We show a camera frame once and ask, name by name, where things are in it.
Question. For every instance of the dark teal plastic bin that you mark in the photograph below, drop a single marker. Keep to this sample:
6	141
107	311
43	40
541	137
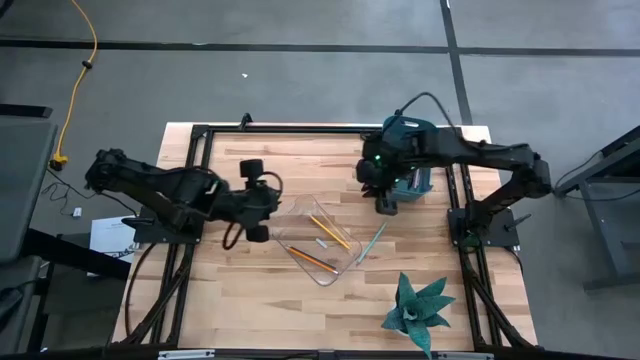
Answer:
417	189

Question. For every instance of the dark grey side table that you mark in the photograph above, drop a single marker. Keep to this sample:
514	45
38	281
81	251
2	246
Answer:
20	190

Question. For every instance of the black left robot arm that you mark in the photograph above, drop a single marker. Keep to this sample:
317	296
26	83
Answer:
150	180

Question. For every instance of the clear plastic bin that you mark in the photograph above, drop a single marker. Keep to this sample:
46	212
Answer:
305	210

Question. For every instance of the teal pencil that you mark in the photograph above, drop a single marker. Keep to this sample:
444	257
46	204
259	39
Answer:
371	243

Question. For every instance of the small white adapter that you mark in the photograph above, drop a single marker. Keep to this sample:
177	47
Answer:
77	212

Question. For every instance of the black aluminium table frame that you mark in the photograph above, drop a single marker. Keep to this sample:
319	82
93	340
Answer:
300	129

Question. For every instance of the yellow pencil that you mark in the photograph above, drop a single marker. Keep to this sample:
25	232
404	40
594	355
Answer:
330	232

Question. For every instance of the small pale grey block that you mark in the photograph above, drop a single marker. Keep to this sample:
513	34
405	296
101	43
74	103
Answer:
321	243

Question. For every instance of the teal artificial plant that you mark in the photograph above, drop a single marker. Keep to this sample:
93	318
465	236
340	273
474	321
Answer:
415	312

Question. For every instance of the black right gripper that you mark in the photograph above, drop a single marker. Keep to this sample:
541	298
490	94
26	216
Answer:
395	155

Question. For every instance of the grey metal stand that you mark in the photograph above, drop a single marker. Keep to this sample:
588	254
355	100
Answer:
602	235

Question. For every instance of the silver bracket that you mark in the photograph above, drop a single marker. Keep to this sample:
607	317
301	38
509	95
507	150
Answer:
465	356
185	355

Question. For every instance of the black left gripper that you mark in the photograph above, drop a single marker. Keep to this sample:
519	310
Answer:
250	205

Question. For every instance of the white paper sheet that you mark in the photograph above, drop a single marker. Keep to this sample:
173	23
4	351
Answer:
107	240

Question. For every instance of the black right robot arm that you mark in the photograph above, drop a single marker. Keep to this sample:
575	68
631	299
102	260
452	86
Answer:
490	152

